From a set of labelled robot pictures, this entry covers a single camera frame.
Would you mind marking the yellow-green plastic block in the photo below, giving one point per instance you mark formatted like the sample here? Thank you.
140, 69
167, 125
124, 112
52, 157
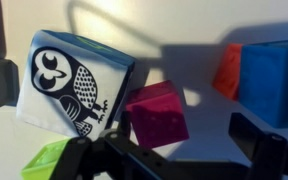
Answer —
40, 163

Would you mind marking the blue fabric cube with owl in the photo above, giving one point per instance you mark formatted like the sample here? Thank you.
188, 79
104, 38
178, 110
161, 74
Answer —
70, 86

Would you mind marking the orange plastic block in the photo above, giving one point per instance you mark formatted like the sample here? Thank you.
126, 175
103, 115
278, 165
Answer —
229, 71

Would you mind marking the pink plastic block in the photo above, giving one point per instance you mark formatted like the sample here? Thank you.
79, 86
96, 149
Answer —
157, 116

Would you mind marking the blue plastic block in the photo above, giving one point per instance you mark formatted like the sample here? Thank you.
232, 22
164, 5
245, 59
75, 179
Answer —
274, 83

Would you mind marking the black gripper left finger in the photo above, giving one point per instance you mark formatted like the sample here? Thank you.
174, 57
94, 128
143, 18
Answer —
117, 156

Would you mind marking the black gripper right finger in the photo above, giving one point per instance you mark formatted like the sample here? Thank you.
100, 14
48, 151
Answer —
267, 150

